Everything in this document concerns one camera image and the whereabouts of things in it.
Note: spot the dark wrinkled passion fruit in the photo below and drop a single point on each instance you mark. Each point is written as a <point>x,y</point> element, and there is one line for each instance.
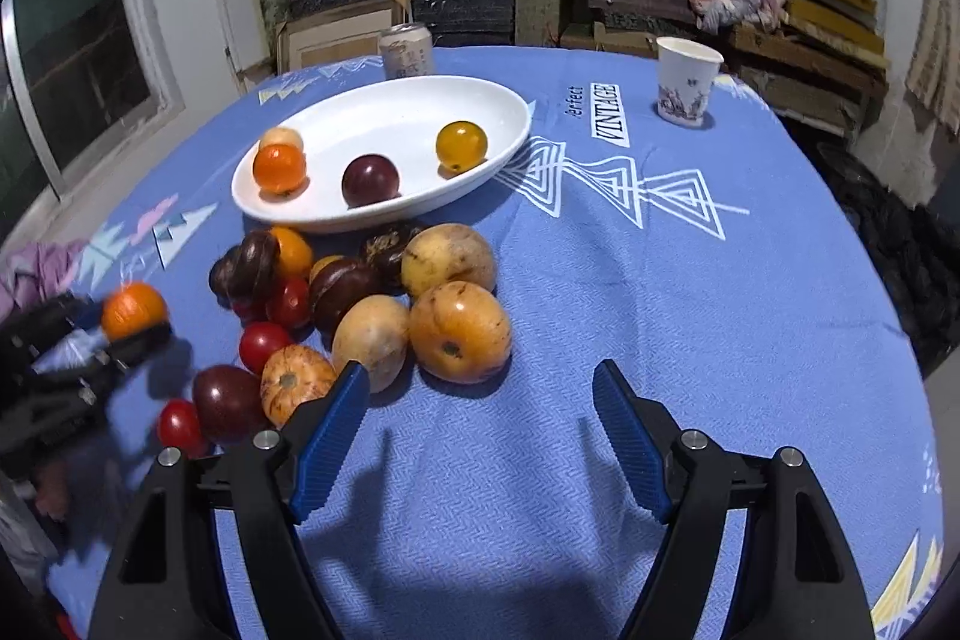
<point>386,246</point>

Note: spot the beige hanging mat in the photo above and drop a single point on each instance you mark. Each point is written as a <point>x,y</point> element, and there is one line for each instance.
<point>937,40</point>

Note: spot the brown cardboard box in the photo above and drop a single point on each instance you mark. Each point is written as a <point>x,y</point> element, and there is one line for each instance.
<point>337,36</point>

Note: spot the yellow tomato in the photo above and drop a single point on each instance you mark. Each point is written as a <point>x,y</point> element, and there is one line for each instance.
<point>461,147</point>

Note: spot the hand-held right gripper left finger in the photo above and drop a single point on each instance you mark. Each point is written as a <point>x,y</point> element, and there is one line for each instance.
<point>330,441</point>

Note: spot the ribbed orange fruit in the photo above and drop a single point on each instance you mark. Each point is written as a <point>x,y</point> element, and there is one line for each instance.
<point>296,383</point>

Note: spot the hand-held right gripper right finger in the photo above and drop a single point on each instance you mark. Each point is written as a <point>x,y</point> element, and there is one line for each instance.
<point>626,430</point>

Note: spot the dark purple plum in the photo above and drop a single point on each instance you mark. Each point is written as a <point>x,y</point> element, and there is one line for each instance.
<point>229,402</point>
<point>370,180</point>

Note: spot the smooth orange fruit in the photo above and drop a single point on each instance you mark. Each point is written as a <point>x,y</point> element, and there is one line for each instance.
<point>294,254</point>

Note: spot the oblong yellow fruit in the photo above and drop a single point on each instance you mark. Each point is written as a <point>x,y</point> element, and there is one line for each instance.
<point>371,340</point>

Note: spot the window with grey frame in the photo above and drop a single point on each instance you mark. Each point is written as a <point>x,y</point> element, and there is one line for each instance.
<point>75,48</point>

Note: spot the dark brown mangosteen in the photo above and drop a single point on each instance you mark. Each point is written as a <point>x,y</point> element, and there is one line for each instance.
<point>345,295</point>
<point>244,269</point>

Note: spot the red cherry tomato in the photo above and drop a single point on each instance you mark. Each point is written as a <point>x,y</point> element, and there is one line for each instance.
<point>246,310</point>
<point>180,426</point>
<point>264,344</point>

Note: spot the printed white paper cup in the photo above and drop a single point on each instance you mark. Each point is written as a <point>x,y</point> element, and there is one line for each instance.
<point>686,81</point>

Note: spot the blue printed tablecloth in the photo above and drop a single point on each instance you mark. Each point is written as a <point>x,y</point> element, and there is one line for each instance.
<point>675,280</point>

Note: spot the person's left forearm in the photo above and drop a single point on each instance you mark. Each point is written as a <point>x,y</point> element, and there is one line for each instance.
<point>49,490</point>

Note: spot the orange tangerine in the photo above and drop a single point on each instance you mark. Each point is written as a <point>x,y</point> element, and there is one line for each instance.
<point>280,169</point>
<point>133,310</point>

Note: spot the white oval plate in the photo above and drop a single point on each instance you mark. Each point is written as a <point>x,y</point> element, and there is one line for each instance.
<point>390,115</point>

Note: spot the black bag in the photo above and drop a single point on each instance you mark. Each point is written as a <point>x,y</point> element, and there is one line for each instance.
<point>892,250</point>

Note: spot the purple cloth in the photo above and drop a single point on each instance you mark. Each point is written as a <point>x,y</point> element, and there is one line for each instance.
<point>37,272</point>

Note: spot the stack of yellow flat boxes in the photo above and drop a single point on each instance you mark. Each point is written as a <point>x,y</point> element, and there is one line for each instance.
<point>817,10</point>

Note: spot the large orange-yellow passion fruit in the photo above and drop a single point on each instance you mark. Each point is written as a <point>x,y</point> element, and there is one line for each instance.
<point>460,331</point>

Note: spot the upright tan woven box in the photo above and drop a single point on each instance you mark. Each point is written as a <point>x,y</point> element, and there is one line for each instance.
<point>538,3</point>

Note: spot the small pale orange fruit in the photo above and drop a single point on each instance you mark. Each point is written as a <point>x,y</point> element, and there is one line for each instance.
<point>283,138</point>

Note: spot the small orange kumquat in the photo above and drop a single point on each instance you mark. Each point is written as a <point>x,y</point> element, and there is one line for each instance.
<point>324,265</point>

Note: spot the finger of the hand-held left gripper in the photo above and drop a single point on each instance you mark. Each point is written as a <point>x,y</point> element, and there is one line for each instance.
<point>135,347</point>
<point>75,317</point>

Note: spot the silver drink can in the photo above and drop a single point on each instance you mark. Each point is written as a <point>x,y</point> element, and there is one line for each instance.
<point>405,51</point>

